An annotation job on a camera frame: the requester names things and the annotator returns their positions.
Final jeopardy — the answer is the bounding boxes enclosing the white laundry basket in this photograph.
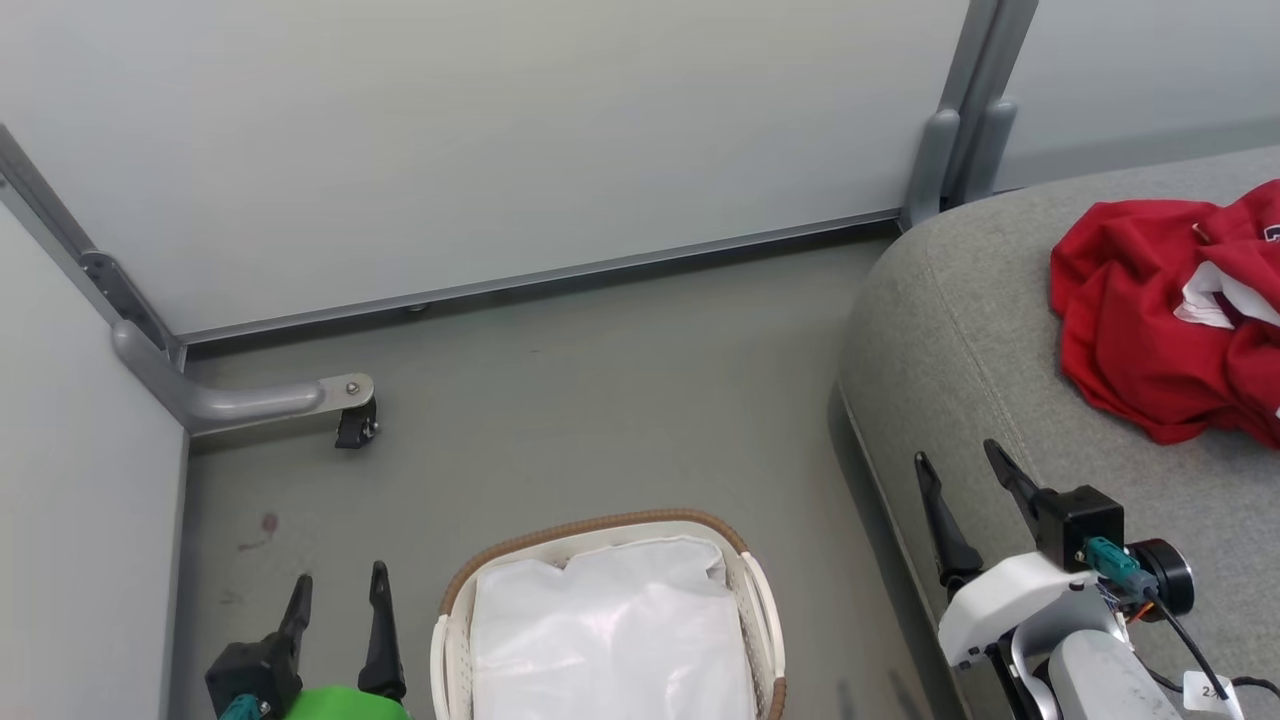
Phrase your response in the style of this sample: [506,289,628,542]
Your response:
[430,508,788,720]

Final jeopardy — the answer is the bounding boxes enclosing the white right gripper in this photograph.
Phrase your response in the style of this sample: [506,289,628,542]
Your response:
[914,439,1103,670]

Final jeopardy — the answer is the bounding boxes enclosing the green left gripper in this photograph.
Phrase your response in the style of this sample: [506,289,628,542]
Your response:
[278,562,412,720]

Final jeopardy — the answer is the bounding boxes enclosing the thin black cable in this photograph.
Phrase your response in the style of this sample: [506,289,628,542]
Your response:
[1145,590,1280,701]

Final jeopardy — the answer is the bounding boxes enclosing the grey metal partition bottom rail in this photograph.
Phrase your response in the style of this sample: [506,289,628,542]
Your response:
[178,208,903,348]

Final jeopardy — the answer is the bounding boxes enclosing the grey metal partition foot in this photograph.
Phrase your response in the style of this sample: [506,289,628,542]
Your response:
[112,320,376,437]

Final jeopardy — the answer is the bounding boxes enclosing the red shirt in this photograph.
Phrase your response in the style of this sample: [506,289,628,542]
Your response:
[1050,180,1280,449]

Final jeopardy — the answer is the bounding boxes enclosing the grey fabric sofa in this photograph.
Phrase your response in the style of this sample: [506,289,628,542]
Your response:
[838,145,1280,720]

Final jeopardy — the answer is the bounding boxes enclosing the grey metal double partition post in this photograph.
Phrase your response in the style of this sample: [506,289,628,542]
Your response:
[900,0,1039,231]

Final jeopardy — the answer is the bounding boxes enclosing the white plastic basket liner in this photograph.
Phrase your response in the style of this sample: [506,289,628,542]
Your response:
[470,536,758,720]

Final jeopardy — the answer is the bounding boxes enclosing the white paper label tag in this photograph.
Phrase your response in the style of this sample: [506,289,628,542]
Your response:
[1184,671,1247,720]

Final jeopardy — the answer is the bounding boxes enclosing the black caster wheel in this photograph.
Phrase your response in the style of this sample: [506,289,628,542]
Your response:
[335,397,379,450]

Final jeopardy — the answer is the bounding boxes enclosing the grey metal partition corner post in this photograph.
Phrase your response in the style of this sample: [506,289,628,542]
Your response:
[0,125,187,371]

